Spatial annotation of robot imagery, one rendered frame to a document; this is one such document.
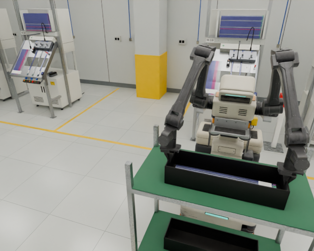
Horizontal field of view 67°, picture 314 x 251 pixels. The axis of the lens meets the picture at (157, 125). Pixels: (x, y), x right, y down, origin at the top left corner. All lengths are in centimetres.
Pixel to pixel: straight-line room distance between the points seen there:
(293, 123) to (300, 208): 41
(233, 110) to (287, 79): 53
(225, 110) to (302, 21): 359
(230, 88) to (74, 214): 184
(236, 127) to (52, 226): 182
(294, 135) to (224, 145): 73
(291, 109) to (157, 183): 72
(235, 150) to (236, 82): 51
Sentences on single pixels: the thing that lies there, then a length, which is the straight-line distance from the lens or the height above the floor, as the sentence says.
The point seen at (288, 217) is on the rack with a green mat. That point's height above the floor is 95.
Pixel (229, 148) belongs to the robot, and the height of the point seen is 86.
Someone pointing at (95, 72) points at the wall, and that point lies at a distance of 613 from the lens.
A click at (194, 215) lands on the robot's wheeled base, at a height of 19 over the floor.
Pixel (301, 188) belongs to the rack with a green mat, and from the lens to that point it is 145.
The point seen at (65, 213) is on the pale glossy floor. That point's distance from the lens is 258.
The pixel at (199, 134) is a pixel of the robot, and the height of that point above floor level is 79.
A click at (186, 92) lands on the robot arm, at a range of 118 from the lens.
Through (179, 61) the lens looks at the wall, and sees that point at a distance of 521.
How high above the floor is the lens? 179
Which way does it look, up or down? 27 degrees down
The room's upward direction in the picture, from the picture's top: straight up
